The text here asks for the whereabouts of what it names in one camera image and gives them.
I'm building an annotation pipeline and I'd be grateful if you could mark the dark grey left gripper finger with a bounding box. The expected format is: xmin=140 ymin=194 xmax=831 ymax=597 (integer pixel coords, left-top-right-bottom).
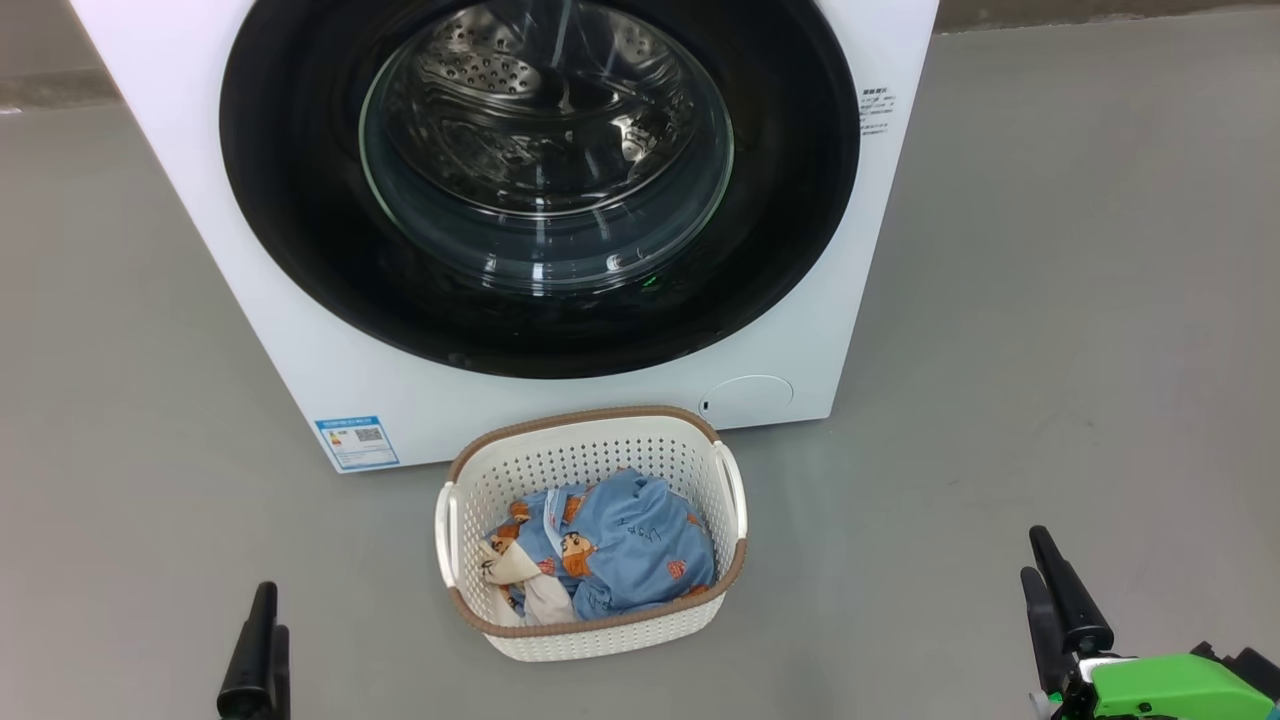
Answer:
xmin=270 ymin=625 xmax=292 ymax=720
xmin=217 ymin=582 xmax=279 ymax=720

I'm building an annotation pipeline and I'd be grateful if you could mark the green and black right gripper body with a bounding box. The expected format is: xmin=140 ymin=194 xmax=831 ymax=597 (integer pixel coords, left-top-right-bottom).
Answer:
xmin=1050 ymin=642 xmax=1280 ymax=720

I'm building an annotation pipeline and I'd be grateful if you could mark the white front-load washing machine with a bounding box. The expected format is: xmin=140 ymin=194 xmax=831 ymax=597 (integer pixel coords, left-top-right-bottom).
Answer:
xmin=70 ymin=0 xmax=941 ymax=474

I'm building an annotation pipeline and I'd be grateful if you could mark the blue energy label sticker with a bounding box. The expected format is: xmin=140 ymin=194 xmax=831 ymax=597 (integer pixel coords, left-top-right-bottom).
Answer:
xmin=314 ymin=415 xmax=400 ymax=472

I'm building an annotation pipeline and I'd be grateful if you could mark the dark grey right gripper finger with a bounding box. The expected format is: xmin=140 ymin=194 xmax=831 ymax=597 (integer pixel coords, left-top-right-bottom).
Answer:
xmin=1019 ymin=566 xmax=1072 ymax=696
xmin=1029 ymin=525 xmax=1115 ymax=657

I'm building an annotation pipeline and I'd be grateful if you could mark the blue cartoon print garment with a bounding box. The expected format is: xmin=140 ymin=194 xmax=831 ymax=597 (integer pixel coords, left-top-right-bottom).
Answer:
xmin=487 ymin=468 xmax=718 ymax=623

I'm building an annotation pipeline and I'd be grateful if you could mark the round white drain filter cover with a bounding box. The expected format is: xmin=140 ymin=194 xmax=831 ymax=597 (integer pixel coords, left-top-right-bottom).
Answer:
xmin=698 ymin=375 xmax=795 ymax=430

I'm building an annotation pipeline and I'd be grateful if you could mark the cream perforated plastic laundry basket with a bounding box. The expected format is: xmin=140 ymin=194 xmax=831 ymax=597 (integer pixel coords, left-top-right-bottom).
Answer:
xmin=435 ymin=405 xmax=749 ymax=663

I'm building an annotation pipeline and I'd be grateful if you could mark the cream and blue printed garment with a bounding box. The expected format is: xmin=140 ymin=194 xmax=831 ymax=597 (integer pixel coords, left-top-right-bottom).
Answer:
xmin=478 ymin=538 xmax=577 ymax=628

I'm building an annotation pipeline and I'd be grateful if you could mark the round washing machine door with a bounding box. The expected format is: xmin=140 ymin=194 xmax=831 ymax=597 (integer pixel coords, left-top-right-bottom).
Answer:
xmin=218 ymin=0 xmax=862 ymax=380

